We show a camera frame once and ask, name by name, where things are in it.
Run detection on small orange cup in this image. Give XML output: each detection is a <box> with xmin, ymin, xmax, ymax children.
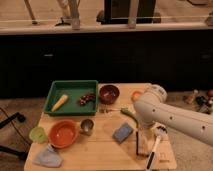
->
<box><xmin>131</xmin><ymin>91</ymin><xmax>142</xmax><ymax>102</ymax></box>

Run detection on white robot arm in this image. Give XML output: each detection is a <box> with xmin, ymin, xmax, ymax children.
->
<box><xmin>133</xmin><ymin>84</ymin><xmax>213</xmax><ymax>146</ymax></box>

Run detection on light blue cloth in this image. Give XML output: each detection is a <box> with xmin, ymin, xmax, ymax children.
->
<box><xmin>32</xmin><ymin>144</ymin><xmax>62</xmax><ymax>168</ymax></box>

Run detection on white dish brush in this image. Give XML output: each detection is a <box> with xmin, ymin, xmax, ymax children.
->
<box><xmin>146</xmin><ymin>125</ymin><xmax>167</xmax><ymax>171</ymax></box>

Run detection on blue sponge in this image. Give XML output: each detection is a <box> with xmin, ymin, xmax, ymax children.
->
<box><xmin>113</xmin><ymin>123</ymin><xmax>133</xmax><ymax>144</ymax></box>

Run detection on dark red small bowl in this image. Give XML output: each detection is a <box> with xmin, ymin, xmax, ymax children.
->
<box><xmin>99</xmin><ymin>85</ymin><xmax>120</xmax><ymax>105</ymax></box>

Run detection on green plastic tray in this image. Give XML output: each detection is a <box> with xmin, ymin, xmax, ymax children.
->
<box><xmin>43</xmin><ymin>80</ymin><xmax>98</xmax><ymax>116</ymax></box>

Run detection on orange red bowl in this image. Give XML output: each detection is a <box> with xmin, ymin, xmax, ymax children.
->
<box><xmin>48</xmin><ymin>120</ymin><xmax>79</xmax><ymax>149</ymax></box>

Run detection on dark red grapes toy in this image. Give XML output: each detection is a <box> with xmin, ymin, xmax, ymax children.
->
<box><xmin>79</xmin><ymin>93</ymin><xmax>96</xmax><ymax>105</ymax></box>

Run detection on yellow corn toy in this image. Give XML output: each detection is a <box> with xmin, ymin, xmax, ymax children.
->
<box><xmin>51</xmin><ymin>94</ymin><xmax>68</xmax><ymax>112</ymax></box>

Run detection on black stand legs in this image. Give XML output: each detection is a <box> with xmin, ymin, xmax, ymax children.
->
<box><xmin>0</xmin><ymin>112</ymin><xmax>28</xmax><ymax>161</ymax></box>

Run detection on light green plastic cup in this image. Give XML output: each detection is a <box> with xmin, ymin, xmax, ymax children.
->
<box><xmin>29</xmin><ymin>127</ymin><xmax>48</xmax><ymax>143</ymax></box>

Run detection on small metal cup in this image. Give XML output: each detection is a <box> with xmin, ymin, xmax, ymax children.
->
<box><xmin>80</xmin><ymin>119</ymin><xmax>94</xmax><ymax>136</ymax></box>

